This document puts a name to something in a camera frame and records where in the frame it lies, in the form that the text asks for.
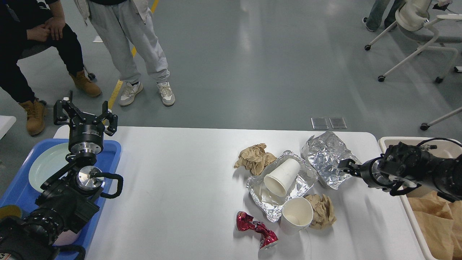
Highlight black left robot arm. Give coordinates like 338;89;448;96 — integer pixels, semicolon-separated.
0;97;123;260

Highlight pink mug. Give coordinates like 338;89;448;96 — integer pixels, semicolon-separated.
53;230;82;246

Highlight blue plastic tray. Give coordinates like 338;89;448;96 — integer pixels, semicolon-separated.
0;138;122;250

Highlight white paper cup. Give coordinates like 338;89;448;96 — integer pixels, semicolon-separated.
263;158;300;197
280;197;314;235

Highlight beige waste bin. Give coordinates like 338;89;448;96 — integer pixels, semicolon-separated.
378;136;462;260

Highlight crushed red can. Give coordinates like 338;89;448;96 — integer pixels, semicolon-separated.
236;211;278;250

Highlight aluminium foil sheet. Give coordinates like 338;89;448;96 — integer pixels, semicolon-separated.
301;131;362;190

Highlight aluminium foil tray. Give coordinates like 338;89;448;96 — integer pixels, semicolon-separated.
247;150;318;222

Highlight large brown paper sheet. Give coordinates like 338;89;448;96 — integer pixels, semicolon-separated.
408;191;462;260

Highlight grey chair of seated person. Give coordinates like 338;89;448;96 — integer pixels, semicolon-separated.
18;44;97;81

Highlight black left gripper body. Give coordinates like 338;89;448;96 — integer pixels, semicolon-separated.
68;122;105;154

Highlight floor socket plates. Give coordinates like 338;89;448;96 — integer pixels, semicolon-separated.
311;117;348;130

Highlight small brown paper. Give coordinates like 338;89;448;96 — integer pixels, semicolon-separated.
305;194;336;229

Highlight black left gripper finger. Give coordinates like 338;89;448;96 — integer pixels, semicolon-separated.
53;90;86;126
95;101;118;136

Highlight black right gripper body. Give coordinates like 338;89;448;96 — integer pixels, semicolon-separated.
359;157;392;189

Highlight person in black clothes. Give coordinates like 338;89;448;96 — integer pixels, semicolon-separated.
0;0;101;136

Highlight green plate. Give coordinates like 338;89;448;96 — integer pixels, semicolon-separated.
29;143;70;193

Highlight person in jeans background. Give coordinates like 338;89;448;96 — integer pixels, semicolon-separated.
362;0;405;32

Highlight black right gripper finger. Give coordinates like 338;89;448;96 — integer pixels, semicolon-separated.
337;159;362;178

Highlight grey mug yellow inside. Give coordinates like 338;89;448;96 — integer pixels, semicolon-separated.
0;205;22;220

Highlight crumpled brown paper ball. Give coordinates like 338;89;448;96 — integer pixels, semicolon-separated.
233;143;276;176

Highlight person in grey trousers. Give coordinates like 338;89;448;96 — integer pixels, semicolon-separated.
75;0;175;106

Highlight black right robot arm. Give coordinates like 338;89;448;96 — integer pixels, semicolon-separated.
338;139;462;202

